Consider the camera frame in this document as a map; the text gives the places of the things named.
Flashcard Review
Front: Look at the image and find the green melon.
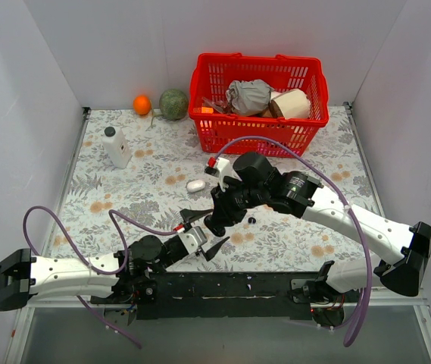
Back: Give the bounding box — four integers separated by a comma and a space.
150, 89, 189, 126

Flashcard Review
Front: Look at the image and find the red plastic shopping basket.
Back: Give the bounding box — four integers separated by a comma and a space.
189, 53, 329, 157

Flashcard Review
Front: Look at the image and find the orange fruit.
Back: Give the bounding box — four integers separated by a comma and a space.
133, 95, 151, 116

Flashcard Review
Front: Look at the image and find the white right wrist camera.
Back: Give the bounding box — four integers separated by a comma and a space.
205, 157, 233, 192

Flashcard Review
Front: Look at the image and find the clear plastic snack wrapper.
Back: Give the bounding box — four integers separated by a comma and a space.
202, 97, 232, 115

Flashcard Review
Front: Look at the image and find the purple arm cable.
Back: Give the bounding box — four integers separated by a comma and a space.
214, 136, 373, 348
23, 206, 184, 349

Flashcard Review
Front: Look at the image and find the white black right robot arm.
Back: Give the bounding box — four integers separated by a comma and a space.
205, 152, 431, 302

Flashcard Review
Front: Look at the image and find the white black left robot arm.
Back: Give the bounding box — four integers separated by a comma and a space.
0, 209, 223, 312

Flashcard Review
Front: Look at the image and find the floral patterned table mat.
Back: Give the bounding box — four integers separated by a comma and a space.
45, 110, 364, 271

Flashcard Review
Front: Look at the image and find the white earbud charging case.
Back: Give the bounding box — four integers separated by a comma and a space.
186, 180, 206, 193

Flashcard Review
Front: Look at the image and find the beige paper roll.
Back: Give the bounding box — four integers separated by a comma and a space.
269, 89, 311, 119

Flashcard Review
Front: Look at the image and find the white bottle black cap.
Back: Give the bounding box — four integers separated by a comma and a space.
102, 127, 132, 169

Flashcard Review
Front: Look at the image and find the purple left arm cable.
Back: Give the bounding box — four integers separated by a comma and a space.
23, 206, 184, 349

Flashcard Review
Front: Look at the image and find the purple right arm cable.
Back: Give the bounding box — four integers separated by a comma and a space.
214, 136, 373, 348

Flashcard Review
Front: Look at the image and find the crumpled grey bag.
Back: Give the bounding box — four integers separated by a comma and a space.
226, 79, 273, 116

